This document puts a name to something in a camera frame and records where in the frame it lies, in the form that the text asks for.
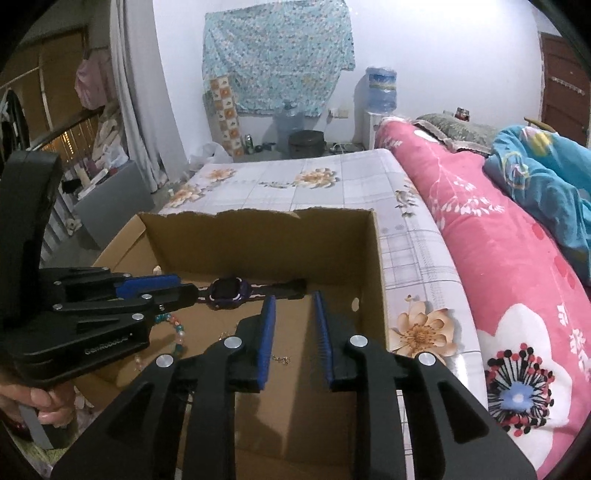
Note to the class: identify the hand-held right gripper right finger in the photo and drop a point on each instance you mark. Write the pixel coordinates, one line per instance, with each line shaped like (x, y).
(323, 341)

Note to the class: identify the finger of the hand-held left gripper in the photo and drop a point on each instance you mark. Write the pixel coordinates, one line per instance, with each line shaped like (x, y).
(147, 284)
(171, 300)

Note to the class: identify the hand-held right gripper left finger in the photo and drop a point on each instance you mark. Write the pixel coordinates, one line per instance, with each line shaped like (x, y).
(265, 341)

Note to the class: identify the black smart watch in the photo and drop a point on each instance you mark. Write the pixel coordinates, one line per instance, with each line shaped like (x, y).
(226, 293)

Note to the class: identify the brown cardboard box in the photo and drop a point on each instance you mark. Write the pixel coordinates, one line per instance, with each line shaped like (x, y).
(258, 244)

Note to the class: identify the person's left hand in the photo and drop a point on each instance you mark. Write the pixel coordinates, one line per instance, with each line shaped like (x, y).
(44, 401)

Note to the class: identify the grey cabinet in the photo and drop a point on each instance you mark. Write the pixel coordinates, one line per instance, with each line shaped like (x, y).
(115, 203)

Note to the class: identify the white plastic bag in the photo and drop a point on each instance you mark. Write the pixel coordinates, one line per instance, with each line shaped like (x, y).
(210, 154)

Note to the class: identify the pink hanging garment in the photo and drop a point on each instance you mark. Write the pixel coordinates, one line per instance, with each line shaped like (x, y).
(94, 78)

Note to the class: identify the green drink can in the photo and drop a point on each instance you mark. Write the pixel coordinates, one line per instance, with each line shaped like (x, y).
(248, 144)

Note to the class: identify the white curtain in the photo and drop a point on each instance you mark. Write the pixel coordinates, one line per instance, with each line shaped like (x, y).
(138, 92)

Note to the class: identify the orange checkered cloth strip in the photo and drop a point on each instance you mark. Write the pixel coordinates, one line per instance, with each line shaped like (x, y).
(225, 115)

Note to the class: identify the pink floral blanket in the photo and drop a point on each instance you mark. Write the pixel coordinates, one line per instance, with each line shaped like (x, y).
(498, 258)

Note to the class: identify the black cooking pot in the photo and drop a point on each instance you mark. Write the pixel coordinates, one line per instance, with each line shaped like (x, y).
(305, 143)

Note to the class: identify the white water dispenser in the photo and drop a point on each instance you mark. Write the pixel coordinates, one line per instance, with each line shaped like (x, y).
(369, 131)

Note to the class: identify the empty clear water jug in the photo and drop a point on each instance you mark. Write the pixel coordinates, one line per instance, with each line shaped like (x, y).
(290, 121)

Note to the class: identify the grey patterned pillow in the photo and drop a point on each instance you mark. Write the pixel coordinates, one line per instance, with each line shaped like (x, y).
(455, 129)

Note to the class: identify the blue water bottle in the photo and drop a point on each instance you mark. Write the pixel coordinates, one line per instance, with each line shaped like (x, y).
(382, 90)

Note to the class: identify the dark red jar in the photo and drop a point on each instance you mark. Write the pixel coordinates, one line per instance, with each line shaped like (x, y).
(461, 114)

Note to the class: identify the teal floral blanket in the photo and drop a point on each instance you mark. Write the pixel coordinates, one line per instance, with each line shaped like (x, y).
(545, 184)

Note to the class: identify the brown wooden door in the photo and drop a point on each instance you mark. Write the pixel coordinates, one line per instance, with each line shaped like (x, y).
(565, 92)

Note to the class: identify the white wall socket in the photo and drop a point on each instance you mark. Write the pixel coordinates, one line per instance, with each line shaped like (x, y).
(339, 113)

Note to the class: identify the teal patterned wall cloth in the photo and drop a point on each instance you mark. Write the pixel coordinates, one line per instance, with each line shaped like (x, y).
(277, 55)

